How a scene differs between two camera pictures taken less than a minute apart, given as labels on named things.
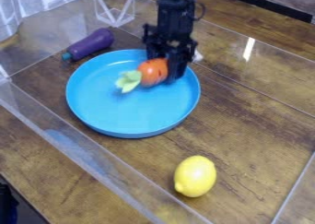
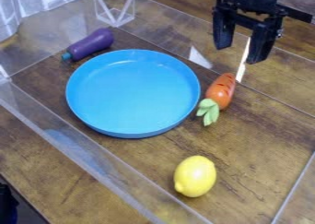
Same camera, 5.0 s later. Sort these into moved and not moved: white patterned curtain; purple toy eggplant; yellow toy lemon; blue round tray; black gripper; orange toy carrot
Moved: orange toy carrot; black gripper
Not moved: blue round tray; purple toy eggplant; yellow toy lemon; white patterned curtain
